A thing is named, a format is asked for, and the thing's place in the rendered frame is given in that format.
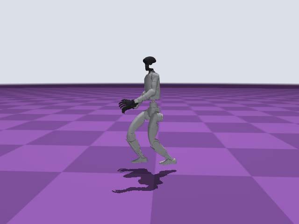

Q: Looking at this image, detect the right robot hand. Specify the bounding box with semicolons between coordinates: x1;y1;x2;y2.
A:
122;105;137;113

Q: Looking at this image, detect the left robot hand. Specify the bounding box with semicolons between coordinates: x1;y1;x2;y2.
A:
119;99;138;110

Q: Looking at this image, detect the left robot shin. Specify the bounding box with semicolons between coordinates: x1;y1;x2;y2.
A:
150;141;173;160

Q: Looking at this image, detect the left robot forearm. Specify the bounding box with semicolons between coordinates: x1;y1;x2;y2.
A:
134;89;154;104

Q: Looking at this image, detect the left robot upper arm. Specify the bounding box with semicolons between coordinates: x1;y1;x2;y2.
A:
151;73;159;97

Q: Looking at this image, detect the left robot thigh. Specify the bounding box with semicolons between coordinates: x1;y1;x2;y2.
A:
148;111;163;147

